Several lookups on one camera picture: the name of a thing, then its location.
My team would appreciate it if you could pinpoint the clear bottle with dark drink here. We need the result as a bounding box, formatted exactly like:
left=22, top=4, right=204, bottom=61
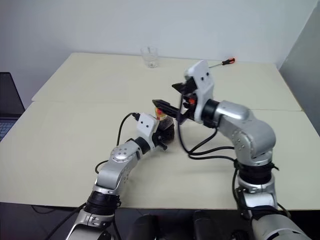
left=154, top=107, right=176, bottom=141

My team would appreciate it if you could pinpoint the black laptop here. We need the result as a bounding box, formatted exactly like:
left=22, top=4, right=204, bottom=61
left=0, top=72, right=26, bottom=142

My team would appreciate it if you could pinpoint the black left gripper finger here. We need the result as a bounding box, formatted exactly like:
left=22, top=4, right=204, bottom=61
left=161, top=126, right=176, bottom=144

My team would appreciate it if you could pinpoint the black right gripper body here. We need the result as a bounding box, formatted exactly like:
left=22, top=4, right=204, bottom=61
left=176, top=84, right=201, bottom=126

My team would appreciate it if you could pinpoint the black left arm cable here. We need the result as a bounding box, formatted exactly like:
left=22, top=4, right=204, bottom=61
left=94, top=111, right=141, bottom=176

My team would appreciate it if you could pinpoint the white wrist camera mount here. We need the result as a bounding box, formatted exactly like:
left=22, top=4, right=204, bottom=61
left=184, top=59, right=216, bottom=125
left=135, top=112, right=160, bottom=151

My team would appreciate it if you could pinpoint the clear glass tumbler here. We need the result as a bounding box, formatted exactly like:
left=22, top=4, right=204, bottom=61
left=140, top=46, right=160, bottom=69

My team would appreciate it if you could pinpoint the dark rounded shape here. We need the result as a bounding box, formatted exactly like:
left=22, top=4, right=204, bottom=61
left=191, top=209, right=227, bottom=240
left=131, top=214, right=161, bottom=240

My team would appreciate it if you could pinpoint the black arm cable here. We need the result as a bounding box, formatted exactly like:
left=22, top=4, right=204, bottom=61
left=175, top=94, right=251, bottom=218
left=94, top=111, right=141, bottom=176

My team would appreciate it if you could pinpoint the orange and black screwdriver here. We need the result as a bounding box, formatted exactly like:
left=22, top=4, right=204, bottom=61
left=208, top=57, right=237, bottom=69

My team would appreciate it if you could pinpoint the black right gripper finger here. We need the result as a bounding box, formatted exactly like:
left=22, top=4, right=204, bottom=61
left=171, top=77, right=198, bottom=95
left=151, top=99, right=181, bottom=119

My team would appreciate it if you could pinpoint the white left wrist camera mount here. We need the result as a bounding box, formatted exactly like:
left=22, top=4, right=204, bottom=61
left=135, top=112, right=160, bottom=151

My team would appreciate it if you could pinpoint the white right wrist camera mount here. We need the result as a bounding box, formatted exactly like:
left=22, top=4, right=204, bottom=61
left=184, top=59, right=216, bottom=125

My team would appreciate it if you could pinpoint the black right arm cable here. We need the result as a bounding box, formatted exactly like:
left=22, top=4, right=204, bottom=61
left=175, top=94, right=251, bottom=218

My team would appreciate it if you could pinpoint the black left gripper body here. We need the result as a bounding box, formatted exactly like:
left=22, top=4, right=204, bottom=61
left=152, top=124, right=169, bottom=152

